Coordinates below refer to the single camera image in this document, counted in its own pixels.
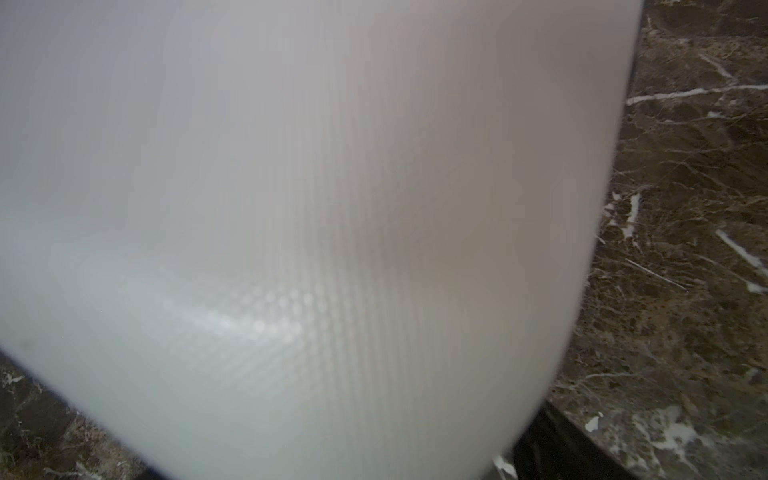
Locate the white hard-shell suitcase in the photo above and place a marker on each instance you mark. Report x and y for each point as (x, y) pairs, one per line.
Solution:
(305, 239)

